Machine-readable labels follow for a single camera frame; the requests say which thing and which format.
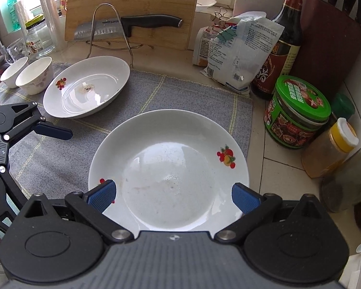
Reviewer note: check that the green lid sauce jar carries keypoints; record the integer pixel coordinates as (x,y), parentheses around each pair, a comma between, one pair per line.
(294,120)

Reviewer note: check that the brown knife block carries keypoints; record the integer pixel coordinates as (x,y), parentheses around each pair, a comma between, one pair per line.
(328,51)

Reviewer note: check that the dark soy sauce bottle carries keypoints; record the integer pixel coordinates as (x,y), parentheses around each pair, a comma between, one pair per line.
(288,21)

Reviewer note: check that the white dish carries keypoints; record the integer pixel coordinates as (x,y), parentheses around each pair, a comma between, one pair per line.
(206,2)

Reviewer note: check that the large plastic wrap roll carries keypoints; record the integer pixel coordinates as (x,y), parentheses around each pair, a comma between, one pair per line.
(52,21)

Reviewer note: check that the green detergent bottle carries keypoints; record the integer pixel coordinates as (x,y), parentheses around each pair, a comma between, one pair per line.
(13,9)

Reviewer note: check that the glass mug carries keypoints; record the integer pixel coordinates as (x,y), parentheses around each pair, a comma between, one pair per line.
(16,50)

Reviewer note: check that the yellow cap spice bottle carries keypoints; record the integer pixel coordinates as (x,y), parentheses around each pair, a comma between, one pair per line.
(325,156)

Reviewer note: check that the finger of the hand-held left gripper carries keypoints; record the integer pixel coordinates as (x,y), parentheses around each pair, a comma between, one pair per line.
(16,198)
(54,132)

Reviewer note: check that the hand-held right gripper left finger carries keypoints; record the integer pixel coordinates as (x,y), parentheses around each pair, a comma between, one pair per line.
(101,195)

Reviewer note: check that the white and orange bag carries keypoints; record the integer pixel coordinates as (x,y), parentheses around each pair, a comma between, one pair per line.
(203,48)

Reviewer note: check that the glass jar green lid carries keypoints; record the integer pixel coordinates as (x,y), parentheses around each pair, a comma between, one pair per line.
(40,42)

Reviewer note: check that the white plate speckled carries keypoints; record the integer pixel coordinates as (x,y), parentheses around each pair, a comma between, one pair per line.
(168,162)

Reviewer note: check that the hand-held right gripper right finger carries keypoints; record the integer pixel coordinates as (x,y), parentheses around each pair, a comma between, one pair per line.
(245,198)

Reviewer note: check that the grey and blue towel mat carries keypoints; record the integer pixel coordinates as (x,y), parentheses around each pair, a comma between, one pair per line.
(168,93)

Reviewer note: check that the white plate brown stain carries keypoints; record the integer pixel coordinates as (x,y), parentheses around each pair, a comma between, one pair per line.
(103,75)

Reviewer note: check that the white plastic bag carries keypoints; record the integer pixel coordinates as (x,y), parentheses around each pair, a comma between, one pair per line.
(243,61)

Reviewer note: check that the green bag clip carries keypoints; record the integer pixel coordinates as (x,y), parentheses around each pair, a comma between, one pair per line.
(227,34)

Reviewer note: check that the green cap bottle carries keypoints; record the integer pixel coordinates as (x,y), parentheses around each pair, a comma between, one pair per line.
(343,107)

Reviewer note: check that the black binder clip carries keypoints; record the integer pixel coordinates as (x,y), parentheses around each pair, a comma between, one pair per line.
(220,18)

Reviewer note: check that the white bowl pink print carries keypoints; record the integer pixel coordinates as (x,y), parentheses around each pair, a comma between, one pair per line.
(11,77)

